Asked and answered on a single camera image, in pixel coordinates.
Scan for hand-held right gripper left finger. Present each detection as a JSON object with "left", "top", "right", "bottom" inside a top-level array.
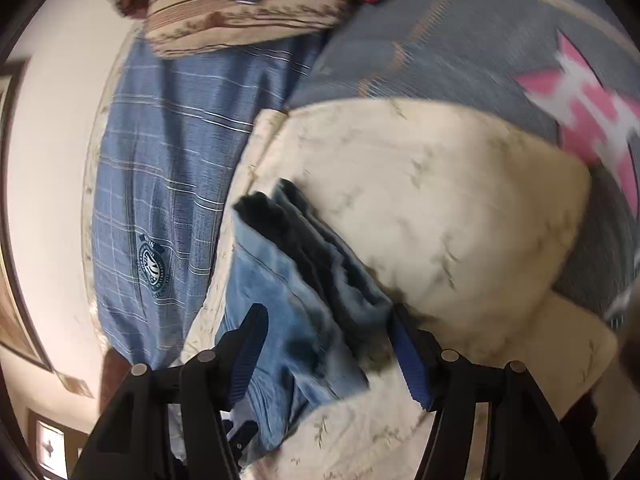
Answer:
[{"left": 70, "top": 304, "right": 271, "bottom": 480}]

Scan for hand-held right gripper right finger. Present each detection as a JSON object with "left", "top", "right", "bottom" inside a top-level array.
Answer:
[{"left": 391, "top": 304, "right": 608, "bottom": 480}]

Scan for blue denim pants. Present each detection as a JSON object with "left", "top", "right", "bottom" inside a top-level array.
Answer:
[{"left": 215, "top": 178, "right": 396, "bottom": 466}]

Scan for cream leaf-print sheet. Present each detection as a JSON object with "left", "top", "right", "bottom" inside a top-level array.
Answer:
[{"left": 165, "top": 97, "right": 621, "bottom": 480}]

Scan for wooden door with glass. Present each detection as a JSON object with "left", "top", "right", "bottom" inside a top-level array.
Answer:
[{"left": 25, "top": 410, "right": 91, "bottom": 480}]

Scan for blue plaid sofa cover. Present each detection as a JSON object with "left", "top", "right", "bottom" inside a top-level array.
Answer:
[{"left": 90, "top": 35, "right": 326, "bottom": 371}]

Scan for striped beige cushion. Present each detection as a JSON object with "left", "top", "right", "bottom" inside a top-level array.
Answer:
[{"left": 145, "top": 0, "right": 351, "bottom": 58}]

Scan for small wall plaque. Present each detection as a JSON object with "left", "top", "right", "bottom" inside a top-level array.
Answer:
[{"left": 54, "top": 370, "right": 95, "bottom": 400}]

